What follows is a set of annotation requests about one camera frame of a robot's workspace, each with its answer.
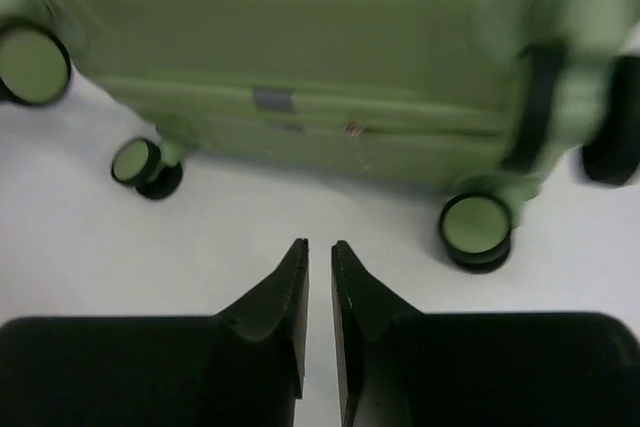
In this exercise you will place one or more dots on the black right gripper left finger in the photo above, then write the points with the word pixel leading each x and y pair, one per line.
pixel 243 366

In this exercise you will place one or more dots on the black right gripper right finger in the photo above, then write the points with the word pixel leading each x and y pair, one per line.
pixel 398 366

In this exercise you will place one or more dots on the green hard-shell suitcase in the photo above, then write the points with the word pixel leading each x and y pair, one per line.
pixel 478 99

